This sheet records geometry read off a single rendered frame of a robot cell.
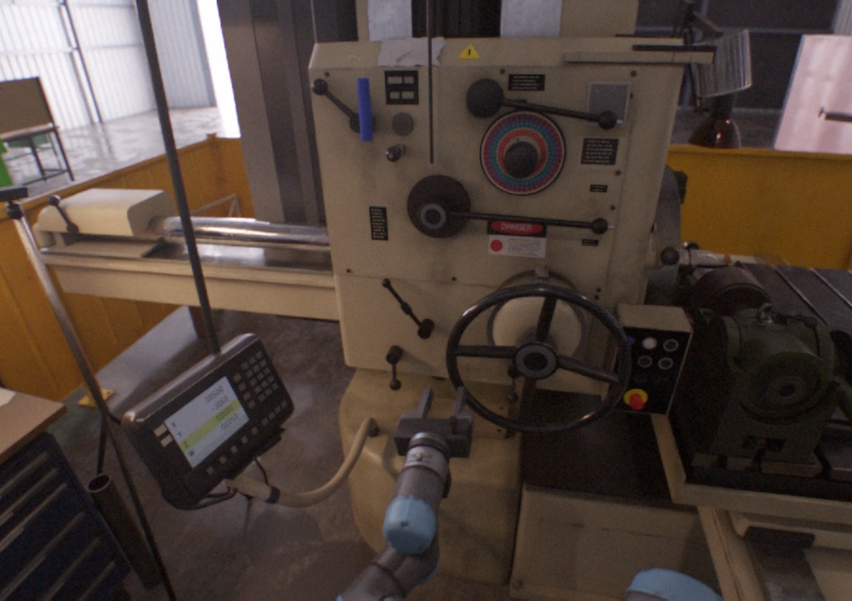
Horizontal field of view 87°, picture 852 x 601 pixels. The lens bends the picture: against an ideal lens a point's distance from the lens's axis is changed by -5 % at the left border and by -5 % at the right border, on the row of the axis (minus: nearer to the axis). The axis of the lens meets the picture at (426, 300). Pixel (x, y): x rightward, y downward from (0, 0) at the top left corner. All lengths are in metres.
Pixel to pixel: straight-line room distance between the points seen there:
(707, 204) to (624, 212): 2.71
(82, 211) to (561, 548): 2.10
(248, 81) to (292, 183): 0.40
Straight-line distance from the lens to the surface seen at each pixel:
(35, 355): 3.26
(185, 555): 2.48
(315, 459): 2.63
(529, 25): 1.69
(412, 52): 1.10
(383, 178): 1.13
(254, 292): 1.80
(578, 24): 1.70
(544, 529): 1.85
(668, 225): 1.33
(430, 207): 1.04
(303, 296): 1.71
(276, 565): 2.31
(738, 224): 3.93
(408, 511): 0.74
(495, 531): 1.90
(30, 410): 1.87
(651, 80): 1.07
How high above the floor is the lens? 1.90
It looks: 29 degrees down
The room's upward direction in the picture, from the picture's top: 1 degrees counter-clockwise
